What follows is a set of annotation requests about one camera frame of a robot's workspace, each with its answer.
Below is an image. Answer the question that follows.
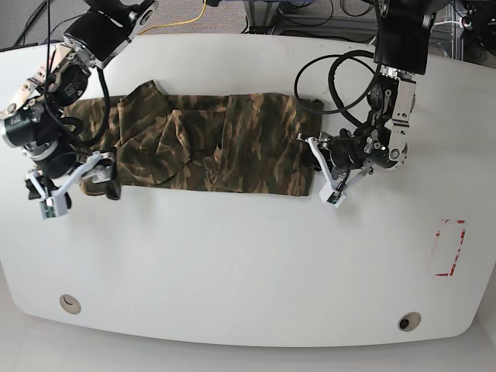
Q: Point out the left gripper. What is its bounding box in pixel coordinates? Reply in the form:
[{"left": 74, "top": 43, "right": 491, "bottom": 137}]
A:
[{"left": 297, "top": 133, "right": 374, "bottom": 194}]

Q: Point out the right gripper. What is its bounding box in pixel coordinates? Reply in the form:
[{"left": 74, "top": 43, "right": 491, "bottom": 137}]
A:
[{"left": 25, "top": 150, "right": 121, "bottom": 212}]

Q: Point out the camouflage t-shirt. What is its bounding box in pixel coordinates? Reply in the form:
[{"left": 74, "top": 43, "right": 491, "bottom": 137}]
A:
[{"left": 64, "top": 81, "right": 322, "bottom": 197}]

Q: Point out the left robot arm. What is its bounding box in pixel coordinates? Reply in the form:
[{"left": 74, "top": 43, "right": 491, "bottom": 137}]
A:
[{"left": 298, "top": 1, "right": 444, "bottom": 205}]

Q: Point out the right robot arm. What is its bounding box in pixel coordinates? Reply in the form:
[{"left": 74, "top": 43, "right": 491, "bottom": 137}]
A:
[{"left": 1, "top": 1, "right": 158, "bottom": 219}]

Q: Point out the red tape rectangle marking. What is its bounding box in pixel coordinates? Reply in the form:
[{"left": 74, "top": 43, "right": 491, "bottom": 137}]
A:
[{"left": 431, "top": 219, "right": 467, "bottom": 277}]

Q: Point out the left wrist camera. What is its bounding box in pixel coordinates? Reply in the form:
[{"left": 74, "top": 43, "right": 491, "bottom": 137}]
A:
[{"left": 319, "top": 184, "right": 346, "bottom": 208}]

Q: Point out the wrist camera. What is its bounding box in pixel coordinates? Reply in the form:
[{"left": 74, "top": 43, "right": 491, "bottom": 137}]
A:
[
  {"left": 40, "top": 195, "right": 69, "bottom": 219},
  {"left": 319, "top": 184, "right": 346, "bottom": 208}
]

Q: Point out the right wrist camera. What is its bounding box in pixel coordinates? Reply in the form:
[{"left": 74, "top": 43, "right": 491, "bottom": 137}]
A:
[{"left": 40, "top": 195, "right": 69, "bottom": 219}]

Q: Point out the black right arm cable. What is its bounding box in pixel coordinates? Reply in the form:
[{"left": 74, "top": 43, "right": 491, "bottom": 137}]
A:
[{"left": 73, "top": 69, "right": 112, "bottom": 150}]

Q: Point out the left table cable grommet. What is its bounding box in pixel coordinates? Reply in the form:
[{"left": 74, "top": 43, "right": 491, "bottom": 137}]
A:
[{"left": 59, "top": 294, "right": 81, "bottom": 315}]

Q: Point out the table cable grommet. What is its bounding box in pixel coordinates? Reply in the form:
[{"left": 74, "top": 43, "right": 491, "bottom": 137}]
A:
[
  {"left": 398, "top": 312, "right": 422, "bottom": 332},
  {"left": 59, "top": 294, "right": 81, "bottom": 315}
]

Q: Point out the black looped cable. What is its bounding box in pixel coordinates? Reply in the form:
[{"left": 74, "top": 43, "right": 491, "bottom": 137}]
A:
[{"left": 294, "top": 49, "right": 379, "bottom": 115}]

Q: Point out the right table cable grommet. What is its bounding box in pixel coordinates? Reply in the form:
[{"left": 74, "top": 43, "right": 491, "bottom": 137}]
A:
[{"left": 398, "top": 312, "right": 422, "bottom": 332}]

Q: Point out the aluminium frame stand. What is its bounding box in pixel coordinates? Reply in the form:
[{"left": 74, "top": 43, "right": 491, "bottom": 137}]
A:
[{"left": 244, "top": 0, "right": 303, "bottom": 35}]

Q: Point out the yellow cable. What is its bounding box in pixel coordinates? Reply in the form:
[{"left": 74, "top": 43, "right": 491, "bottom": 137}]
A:
[{"left": 145, "top": 0, "right": 205, "bottom": 34}]

